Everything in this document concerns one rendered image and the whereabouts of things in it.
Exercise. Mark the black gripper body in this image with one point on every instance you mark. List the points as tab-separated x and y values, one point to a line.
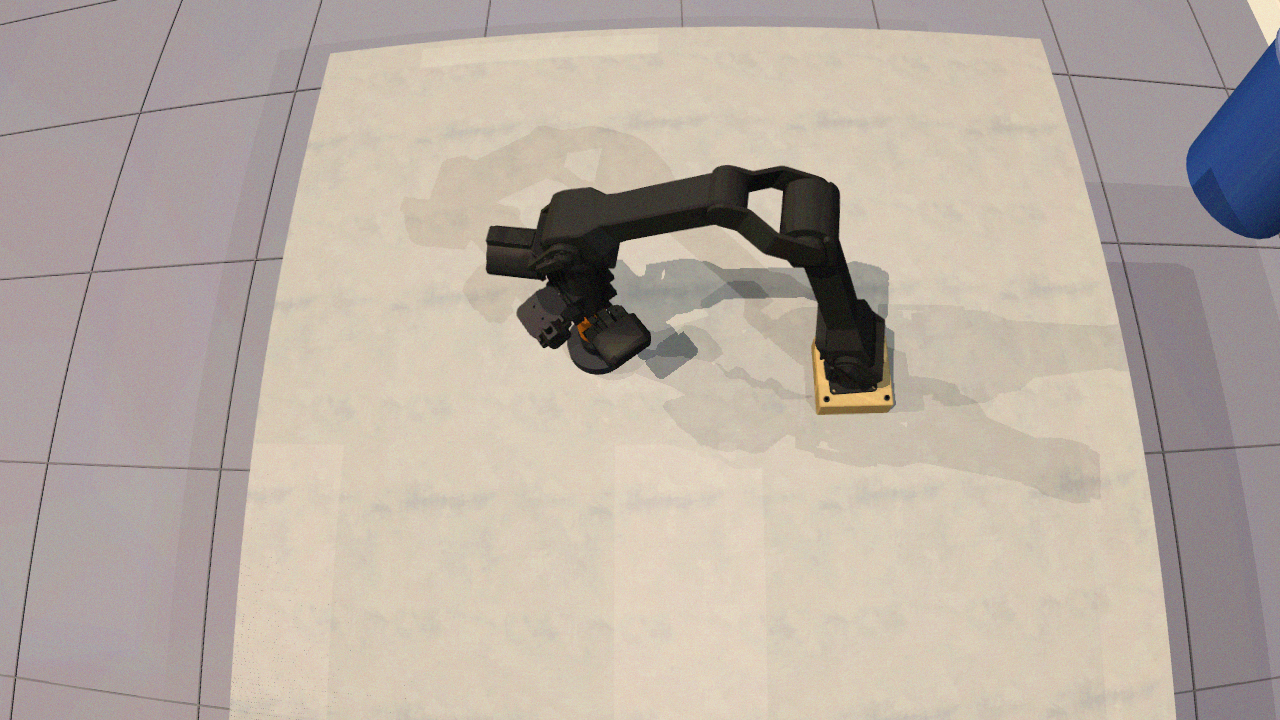
621	336

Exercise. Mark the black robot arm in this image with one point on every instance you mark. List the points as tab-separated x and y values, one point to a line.
579	233

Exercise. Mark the dark grey round pedestal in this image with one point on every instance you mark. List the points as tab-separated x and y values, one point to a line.
584	355

